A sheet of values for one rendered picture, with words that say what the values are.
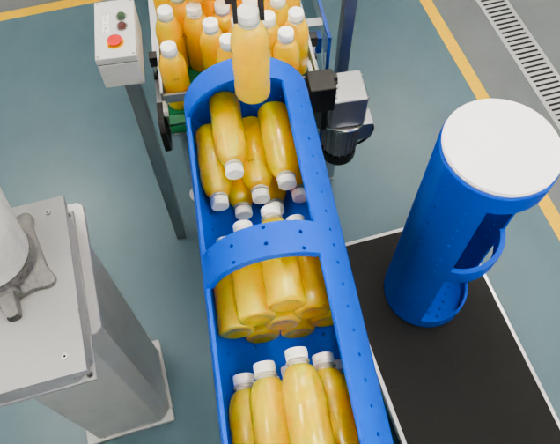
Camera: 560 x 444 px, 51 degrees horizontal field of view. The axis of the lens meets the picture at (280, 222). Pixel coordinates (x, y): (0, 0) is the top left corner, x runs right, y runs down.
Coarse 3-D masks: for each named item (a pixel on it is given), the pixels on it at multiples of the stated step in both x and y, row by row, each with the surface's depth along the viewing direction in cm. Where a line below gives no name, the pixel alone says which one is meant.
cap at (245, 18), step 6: (240, 6) 100; (246, 6) 100; (252, 6) 100; (240, 12) 100; (246, 12) 100; (252, 12) 100; (258, 12) 100; (240, 18) 99; (246, 18) 99; (252, 18) 99; (258, 18) 100; (240, 24) 101; (246, 24) 100; (252, 24) 100
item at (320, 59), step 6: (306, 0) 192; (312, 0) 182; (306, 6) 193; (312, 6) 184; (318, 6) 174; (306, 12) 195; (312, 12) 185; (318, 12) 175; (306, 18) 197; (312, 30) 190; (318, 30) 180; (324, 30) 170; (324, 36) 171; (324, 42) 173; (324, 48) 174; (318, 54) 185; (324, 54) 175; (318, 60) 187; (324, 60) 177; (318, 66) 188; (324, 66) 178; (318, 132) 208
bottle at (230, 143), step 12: (216, 96) 130; (228, 96) 130; (216, 108) 129; (228, 108) 128; (240, 108) 132; (216, 120) 127; (228, 120) 126; (240, 120) 128; (216, 132) 126; (228, 132) 125; (240, 132) 126; (216, 144) 125; (228, 144) 124; (240, 144) 124; (228, 156) 123; (240, 156) 124
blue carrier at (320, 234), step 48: (192, 96) 126; (288, 96) 121; (192, 144) 125; (288, 192) 138; (240, 240) 104; (288, 240) 103; (336, 240) 109; (336, 288) 102; (336, 336) 97; (384, 432) 94
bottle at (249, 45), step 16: (240, 32) 102; (256, 32) 102; (240, 48) 103; (256, 48) 103; (240, 64) 107; (256, 64) 106; (240, 80) 110; (256, 80) 110; (240, 96) 115; (256, 96) 114
